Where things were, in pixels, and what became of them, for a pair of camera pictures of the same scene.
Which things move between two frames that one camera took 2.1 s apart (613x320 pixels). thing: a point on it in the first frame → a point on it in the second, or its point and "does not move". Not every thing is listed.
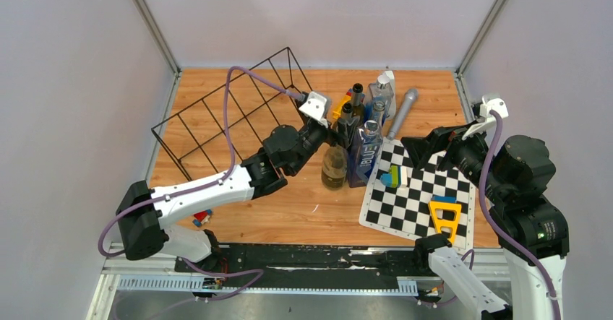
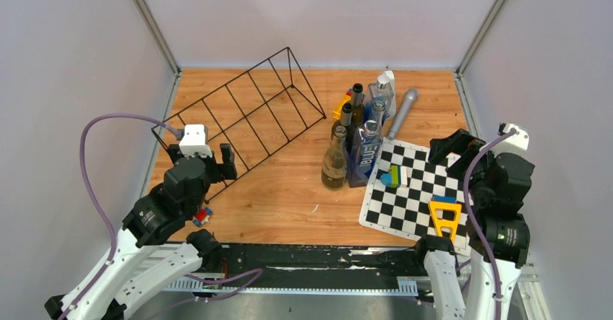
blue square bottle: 364,154 does not move
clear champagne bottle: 334,167 does not move
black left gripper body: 311,139 → 220,171
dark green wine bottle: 358,108 does not move
